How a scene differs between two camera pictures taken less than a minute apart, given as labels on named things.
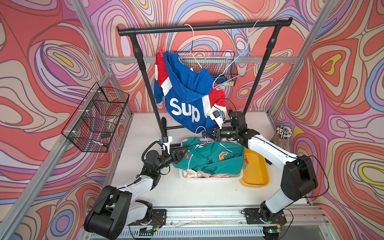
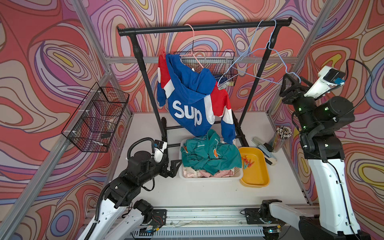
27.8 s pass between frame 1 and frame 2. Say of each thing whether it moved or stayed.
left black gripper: moved
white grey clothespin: stayed
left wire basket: stayed
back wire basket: stayed
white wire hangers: stayed
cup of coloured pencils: stayed
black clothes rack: stayed
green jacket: moved
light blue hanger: moved
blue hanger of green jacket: moved
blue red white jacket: stayed
